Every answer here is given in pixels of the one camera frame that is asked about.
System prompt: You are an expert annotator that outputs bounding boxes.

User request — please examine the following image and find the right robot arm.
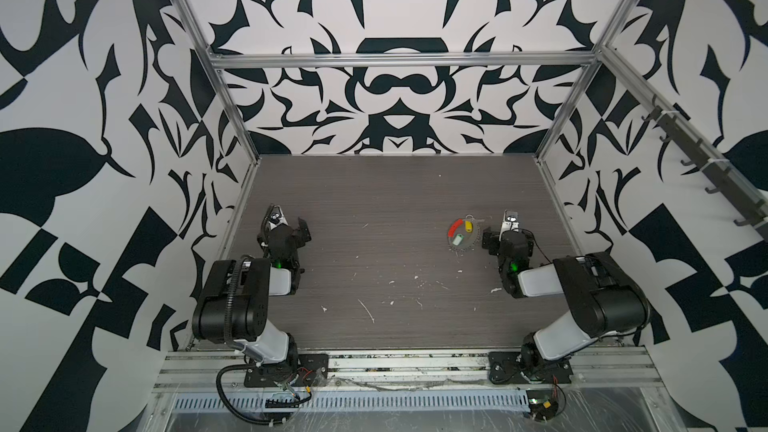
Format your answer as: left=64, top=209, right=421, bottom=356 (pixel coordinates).
left=481, top=228, right=651, bottom=385

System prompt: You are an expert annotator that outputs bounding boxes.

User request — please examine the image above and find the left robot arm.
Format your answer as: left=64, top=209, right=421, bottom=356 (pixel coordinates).
left=192, top=212, right=312, bottom=385

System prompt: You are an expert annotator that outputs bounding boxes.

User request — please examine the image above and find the small circuit board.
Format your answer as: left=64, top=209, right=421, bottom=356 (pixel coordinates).
left=526, top=387, right=567, bottom=423

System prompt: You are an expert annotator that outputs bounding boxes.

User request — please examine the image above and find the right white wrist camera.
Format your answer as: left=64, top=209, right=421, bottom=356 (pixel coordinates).
left=500, top=210, right=520, bottom=233

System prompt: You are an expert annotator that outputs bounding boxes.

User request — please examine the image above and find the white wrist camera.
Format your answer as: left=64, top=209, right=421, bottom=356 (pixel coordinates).
left=500, top=210, right=520, bottom=233
left=262, top=204, right=288, bottom=231

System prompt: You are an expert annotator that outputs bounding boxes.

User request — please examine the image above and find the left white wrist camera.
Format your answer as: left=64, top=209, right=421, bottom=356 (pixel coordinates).
left=262, top=204, right=288, bottom=231

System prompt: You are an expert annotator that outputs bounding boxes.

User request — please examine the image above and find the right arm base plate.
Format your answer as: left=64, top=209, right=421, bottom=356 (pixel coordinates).
left=488, top=351, right=573, bottom=385

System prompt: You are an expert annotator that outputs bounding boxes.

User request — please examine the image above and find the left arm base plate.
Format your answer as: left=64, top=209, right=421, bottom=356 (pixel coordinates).
left=244, top=353, right=329, bottom=388

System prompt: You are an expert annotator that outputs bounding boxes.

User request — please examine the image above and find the white slotted cable duct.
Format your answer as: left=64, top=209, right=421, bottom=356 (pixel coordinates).
left=173, top=391, right=530, bottom=414

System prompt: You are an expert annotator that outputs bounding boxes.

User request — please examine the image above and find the black wall hook rail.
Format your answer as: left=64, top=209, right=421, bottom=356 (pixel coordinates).
left=640, top=95, right=767, bottom=241

